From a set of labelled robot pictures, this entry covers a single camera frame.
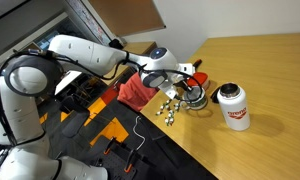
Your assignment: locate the small black box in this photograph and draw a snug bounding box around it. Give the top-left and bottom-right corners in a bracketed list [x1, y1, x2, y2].
[108, 37, 125, 51]

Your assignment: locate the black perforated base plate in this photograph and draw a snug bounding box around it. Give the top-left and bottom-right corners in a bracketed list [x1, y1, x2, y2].
[86, 141, 164, 180]

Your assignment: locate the brown cork board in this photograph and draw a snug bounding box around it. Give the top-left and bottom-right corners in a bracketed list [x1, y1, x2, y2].
[87, 0, 167, 38]

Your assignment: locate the black orange clamp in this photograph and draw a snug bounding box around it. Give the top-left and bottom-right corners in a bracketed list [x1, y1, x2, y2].
[122, 148, 139, 175]
[102, 135, 119, 156]

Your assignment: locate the framed printed wall board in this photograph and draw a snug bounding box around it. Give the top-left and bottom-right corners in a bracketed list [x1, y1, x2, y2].
[64, 0, 113, 48]

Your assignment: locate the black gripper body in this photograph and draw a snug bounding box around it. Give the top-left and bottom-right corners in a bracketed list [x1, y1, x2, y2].
[173, 77, 193, 93]

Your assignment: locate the red bowl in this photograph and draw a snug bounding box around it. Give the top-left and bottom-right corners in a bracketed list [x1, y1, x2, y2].
[187, 71, 211, 92]

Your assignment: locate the thin white cable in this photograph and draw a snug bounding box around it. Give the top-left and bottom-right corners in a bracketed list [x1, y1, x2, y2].
[132, 115, 147, 151]

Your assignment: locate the white bottle with red print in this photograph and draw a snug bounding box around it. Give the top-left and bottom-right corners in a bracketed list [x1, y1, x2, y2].
[217, 82, 252, 132]

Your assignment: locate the salmon red towel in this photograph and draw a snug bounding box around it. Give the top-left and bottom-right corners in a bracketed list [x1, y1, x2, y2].
[116, 71, 160, 113]

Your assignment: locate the black bottle lid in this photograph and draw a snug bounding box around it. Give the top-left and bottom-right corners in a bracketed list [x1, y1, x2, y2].
[210, 85, 223, 105]

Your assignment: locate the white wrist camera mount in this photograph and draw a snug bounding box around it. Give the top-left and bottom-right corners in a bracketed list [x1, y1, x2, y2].
[158, 81, 177, 97]

